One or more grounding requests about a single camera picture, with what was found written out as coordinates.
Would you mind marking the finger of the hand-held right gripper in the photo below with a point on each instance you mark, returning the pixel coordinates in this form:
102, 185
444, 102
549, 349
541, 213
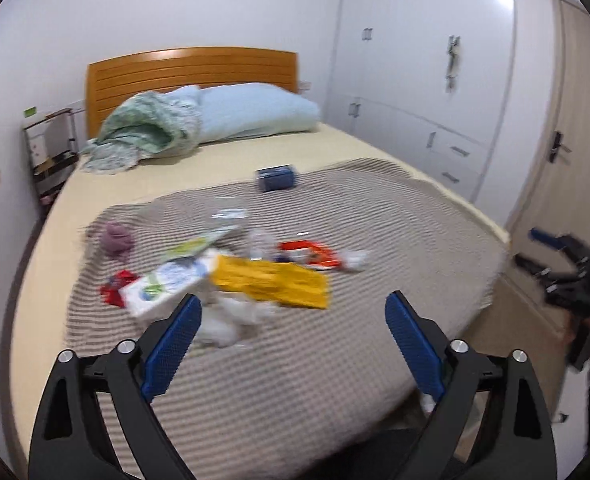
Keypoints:
532, 264
545, 237

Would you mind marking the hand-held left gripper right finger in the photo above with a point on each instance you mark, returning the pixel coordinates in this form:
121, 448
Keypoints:
410, 345

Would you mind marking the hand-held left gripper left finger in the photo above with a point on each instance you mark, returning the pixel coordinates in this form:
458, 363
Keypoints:
172, 345

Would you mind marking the white tissue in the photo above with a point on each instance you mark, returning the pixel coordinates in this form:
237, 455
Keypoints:
225, 322

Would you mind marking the red wrapper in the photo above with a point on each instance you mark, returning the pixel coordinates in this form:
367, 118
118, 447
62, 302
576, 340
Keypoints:
120, 280

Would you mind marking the green white packet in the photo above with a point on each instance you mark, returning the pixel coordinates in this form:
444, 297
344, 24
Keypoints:
190, 247

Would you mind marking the purple cloth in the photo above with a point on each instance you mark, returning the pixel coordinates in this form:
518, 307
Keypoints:
116, 237

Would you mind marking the yellow snack packet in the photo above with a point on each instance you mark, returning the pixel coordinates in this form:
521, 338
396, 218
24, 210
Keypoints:
275, 280

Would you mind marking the red white snack packet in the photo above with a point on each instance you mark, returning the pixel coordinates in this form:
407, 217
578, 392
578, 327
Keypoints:
317, 255

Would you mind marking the clear plastic bottle red cap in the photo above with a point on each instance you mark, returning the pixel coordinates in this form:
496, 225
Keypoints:
230, 214

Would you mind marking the blue box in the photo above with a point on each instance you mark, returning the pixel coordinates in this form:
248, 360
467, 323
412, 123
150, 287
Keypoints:
276, 178

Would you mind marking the grey striped blanket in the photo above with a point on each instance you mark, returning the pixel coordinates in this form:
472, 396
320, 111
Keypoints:
375, 220

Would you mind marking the beige wooden door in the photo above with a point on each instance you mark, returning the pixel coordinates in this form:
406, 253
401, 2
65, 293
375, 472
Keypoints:
575, 85

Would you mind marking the metal bedside rack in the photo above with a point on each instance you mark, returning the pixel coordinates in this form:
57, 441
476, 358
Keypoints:
50, 160

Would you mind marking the green floral quilt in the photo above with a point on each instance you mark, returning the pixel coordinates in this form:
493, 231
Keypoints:
140, 125

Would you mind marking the white wardrobe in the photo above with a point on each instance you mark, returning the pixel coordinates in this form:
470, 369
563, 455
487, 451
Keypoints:
400, 60

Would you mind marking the light blue pillow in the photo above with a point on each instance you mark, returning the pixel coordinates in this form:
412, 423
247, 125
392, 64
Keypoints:
255, 110

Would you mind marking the wooden bed striped cover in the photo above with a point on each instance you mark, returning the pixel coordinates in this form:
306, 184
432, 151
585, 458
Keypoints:
175, 70

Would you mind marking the white wall socket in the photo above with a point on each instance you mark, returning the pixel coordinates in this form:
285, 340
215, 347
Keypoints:
305, 87

